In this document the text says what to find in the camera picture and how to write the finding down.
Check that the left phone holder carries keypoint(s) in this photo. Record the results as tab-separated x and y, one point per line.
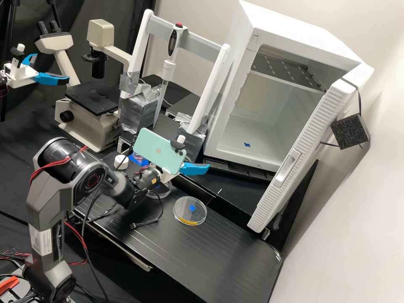
20	48

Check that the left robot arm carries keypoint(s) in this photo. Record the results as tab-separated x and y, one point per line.
2	82

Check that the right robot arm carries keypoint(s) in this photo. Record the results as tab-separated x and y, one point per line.
47	192

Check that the right wrist camera phone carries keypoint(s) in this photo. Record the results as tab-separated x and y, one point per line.
154	145

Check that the white cap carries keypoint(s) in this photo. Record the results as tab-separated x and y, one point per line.
121	160

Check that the white incubator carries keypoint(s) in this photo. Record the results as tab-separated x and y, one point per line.
284	38

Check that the blue bottle holder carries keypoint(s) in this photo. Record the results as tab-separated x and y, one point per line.
142	161

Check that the pipette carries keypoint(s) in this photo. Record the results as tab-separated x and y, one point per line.
173	41

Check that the petri dish lid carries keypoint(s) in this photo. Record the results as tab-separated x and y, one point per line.
195	217

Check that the incubator door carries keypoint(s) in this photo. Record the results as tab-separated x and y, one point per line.
303	157

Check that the cream microscope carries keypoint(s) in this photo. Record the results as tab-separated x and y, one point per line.
91	116

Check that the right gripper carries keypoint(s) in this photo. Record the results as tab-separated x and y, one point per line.
166	176

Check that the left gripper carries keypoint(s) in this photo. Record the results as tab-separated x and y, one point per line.
19	75

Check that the white pipette stand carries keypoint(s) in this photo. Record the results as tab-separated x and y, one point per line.
205	41

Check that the petri dish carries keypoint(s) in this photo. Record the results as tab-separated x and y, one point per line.
164	192

